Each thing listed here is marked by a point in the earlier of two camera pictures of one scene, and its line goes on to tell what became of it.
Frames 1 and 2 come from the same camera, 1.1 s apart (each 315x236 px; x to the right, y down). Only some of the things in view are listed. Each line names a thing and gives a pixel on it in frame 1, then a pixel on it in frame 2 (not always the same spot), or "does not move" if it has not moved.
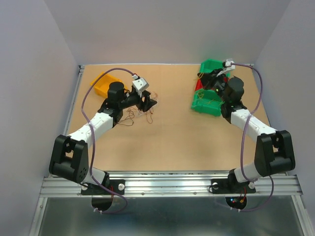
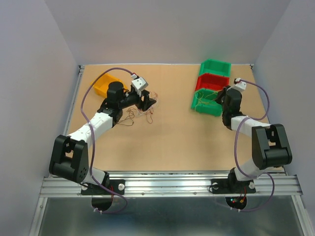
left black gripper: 147,103 does not move
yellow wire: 201,93 → 206,103
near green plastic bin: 206,102 does not move
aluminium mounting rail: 143,184 does not move
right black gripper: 208,78 → 220,93
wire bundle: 149,112 does not move
